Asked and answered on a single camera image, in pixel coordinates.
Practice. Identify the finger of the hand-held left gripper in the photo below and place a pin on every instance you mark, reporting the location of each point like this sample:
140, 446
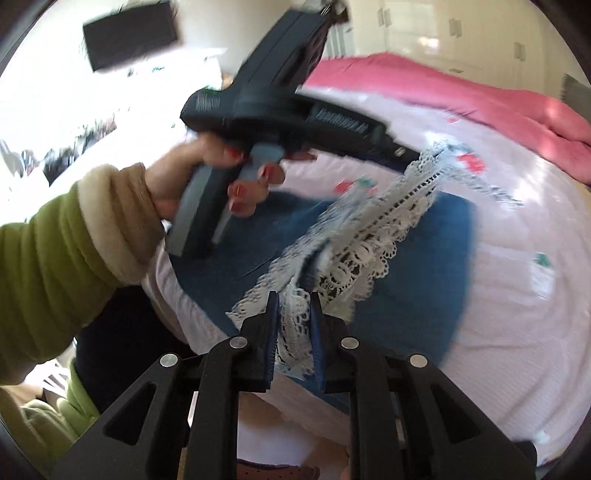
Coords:
397, 154

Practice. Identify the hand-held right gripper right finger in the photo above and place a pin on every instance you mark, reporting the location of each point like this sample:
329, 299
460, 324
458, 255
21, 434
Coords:
316, 341

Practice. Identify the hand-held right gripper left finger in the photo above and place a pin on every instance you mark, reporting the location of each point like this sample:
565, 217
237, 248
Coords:
274, 341

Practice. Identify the blue denim pants lace trim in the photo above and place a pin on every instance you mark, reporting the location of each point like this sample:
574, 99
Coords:
415, 277

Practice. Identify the person's left forearm green sleeve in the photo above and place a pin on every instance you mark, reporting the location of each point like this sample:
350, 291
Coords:
55, 258

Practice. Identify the person's left hand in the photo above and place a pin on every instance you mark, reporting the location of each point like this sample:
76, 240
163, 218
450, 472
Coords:
194, 154

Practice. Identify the pink comforter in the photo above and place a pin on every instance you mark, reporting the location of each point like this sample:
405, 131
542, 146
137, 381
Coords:
461, 97

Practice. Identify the hanging dark clothes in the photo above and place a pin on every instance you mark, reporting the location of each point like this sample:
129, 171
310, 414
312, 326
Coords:
339, 11

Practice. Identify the white wardrobe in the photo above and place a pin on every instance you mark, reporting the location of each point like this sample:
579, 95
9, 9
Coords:
415, 27

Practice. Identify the black television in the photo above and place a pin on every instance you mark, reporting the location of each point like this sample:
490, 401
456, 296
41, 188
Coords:
134, 37

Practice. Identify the grey padded headboard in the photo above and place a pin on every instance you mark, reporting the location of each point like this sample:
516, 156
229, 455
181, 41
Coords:
575, 92

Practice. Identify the pink strawberry print bed quilt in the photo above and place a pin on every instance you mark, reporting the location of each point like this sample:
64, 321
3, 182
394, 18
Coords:
508, 323

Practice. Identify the person's green jacket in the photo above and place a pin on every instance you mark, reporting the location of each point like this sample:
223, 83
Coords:
41, 424

